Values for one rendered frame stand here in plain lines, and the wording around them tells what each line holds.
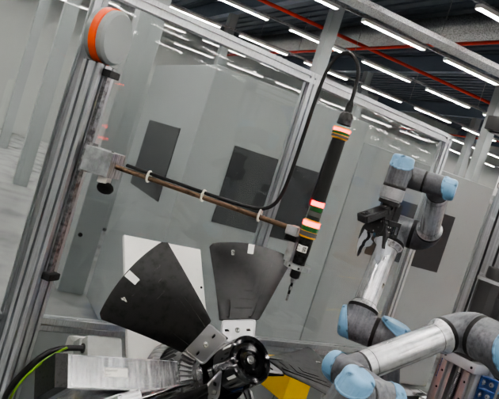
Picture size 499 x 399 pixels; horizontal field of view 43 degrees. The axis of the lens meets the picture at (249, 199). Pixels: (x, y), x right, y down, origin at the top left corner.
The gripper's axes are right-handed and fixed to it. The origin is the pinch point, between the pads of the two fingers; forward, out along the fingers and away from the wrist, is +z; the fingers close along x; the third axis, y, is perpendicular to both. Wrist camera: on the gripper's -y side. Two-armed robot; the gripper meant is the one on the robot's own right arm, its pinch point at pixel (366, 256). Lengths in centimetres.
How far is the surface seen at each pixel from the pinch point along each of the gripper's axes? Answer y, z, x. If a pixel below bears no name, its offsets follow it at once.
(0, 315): -95, 49, 45
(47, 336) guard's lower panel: -79, 54, 46
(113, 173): -84, -4, 22
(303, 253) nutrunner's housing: -51, -1, -27
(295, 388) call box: -16.0, 45.1, -3.4
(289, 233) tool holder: -54, -5, -22
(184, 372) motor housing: -68, 36, -17
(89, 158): -90, -6, 25
